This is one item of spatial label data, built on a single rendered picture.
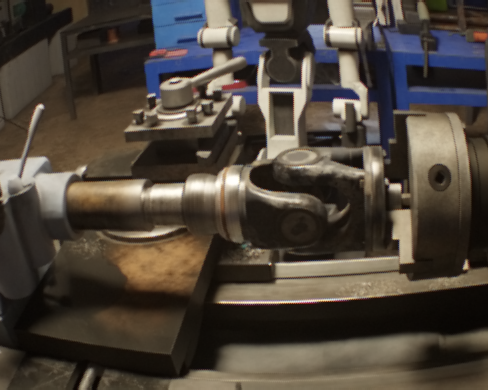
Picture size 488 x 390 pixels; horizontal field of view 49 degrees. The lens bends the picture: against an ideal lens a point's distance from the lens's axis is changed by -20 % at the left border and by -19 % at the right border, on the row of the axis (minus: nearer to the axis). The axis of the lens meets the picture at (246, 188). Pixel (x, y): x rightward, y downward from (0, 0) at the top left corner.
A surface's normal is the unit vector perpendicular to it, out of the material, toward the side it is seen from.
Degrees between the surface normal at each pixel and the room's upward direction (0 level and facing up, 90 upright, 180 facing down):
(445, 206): 69
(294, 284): 0
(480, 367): 48
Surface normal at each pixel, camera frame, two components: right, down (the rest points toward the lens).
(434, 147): -0.18, -0.54
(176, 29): -0.15, 0.47
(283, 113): -0.33, 0.30
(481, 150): -0.15, -0.76
